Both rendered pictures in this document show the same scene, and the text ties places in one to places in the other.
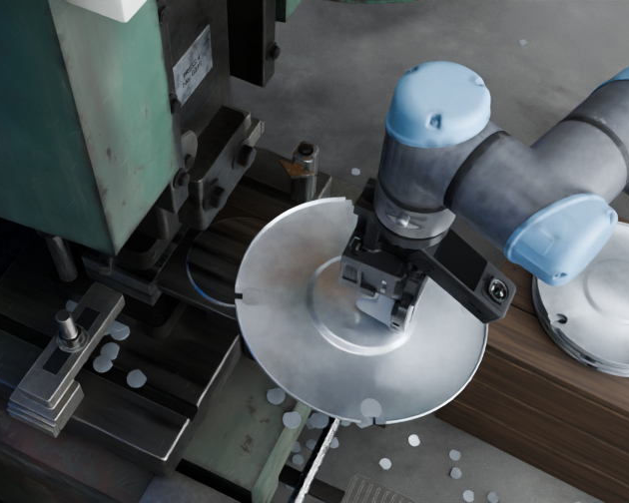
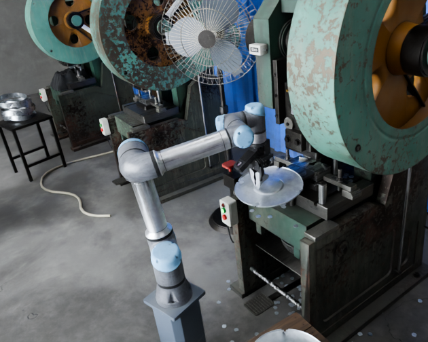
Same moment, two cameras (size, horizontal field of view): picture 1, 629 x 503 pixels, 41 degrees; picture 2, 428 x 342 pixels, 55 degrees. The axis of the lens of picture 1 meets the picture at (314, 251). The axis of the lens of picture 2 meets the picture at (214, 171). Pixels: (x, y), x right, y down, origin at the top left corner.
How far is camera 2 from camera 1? 1.87 m
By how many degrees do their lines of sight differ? 86
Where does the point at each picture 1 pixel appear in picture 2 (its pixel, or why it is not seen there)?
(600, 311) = not seen: outside the picture
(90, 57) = (259, 64)
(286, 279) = (280, 175)
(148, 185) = (266, 101)
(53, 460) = not seen: hidden behind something
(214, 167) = (289, 131)
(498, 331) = (293, 321)
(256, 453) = not seen: hidden behind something
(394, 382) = (244, 186)
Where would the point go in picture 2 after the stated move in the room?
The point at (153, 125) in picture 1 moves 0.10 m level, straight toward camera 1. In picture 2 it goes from (268, 90) to (245, 91)
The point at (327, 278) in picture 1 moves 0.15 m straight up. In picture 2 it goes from (276, 180) to (275, 148)
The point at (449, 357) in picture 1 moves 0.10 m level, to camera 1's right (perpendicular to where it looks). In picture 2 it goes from (246, 197) to (233, 208)
